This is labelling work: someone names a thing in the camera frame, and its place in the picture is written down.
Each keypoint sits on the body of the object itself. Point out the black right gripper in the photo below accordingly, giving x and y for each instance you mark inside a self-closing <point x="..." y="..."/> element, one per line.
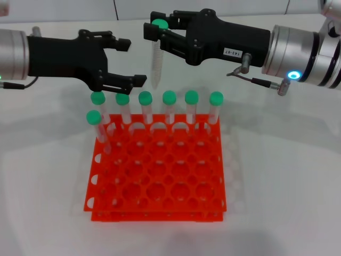
<point x="226" y="37"/>

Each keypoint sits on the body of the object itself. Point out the orange test tube rack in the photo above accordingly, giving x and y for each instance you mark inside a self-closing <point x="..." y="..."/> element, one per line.
<point x="160" y="216"/>

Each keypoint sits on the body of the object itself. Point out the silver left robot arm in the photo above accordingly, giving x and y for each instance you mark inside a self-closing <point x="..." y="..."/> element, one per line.
<point x="13" y="53"/>

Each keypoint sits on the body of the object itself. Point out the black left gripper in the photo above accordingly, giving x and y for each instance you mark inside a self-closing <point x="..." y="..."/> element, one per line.
<point x="61" y="57"/>

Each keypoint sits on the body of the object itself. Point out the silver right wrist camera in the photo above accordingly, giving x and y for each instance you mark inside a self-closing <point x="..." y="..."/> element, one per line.
<point x="330" y="6"/>

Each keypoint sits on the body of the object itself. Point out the clear test tube green cap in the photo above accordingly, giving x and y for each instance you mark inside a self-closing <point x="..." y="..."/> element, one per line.
<point x="145" y="98"/>
<point x="157" y="64"/>
<point x="216" y="98"/>
<point x="191" y="97"/>
<point x="93" y="117"/>
<point x="97" y="98"/>
<point x="122" y="99"/>
<point x="169" y="97"/>

